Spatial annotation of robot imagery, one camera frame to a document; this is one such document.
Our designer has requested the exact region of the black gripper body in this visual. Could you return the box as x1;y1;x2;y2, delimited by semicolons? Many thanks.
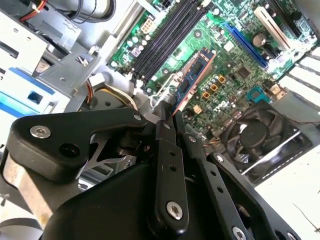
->
42;162;233;240

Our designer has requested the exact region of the RAM stick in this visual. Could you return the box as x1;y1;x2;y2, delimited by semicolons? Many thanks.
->
171;47;217;116

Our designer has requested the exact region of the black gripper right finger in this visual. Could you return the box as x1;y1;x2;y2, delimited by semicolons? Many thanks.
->
174;111;302;240

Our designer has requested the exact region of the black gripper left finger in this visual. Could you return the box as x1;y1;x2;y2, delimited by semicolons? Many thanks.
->
2;99;190;238

